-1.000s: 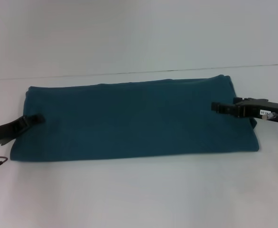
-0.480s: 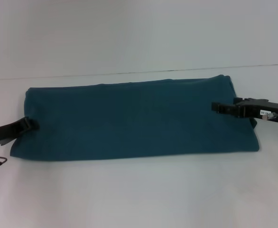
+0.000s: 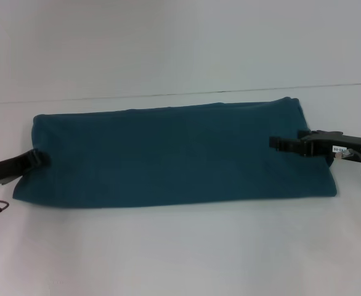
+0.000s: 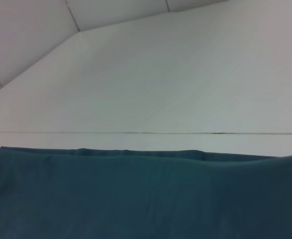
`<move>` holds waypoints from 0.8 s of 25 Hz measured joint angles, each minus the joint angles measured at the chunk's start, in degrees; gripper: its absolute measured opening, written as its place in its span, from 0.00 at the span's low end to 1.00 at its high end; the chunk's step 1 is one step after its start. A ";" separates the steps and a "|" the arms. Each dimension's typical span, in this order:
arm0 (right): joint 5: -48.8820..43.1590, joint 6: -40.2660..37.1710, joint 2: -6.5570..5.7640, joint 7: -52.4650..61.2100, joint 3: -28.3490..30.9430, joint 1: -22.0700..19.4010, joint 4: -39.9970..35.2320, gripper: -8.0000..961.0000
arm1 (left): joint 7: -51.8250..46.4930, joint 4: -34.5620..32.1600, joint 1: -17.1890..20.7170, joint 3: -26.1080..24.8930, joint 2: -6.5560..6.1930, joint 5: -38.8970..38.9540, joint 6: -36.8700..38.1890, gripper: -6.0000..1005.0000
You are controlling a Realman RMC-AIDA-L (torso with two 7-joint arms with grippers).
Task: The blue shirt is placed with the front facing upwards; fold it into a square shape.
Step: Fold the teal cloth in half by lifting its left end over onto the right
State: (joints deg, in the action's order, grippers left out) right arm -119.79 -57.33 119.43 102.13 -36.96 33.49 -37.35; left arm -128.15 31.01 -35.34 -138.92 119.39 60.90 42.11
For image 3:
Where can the teal blue printed t-shirt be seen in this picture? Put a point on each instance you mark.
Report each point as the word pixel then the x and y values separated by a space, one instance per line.
pixel 174 160

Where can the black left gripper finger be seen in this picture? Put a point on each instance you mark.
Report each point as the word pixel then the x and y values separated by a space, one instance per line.
pixel 40 158

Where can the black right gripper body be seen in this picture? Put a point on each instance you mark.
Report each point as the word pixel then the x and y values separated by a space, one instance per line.
pixel 337 146

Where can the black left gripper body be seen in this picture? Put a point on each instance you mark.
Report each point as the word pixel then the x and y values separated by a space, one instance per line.
pixel 9 168

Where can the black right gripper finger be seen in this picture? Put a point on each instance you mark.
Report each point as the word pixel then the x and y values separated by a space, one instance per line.
pixel 286 145
pixel 303 134

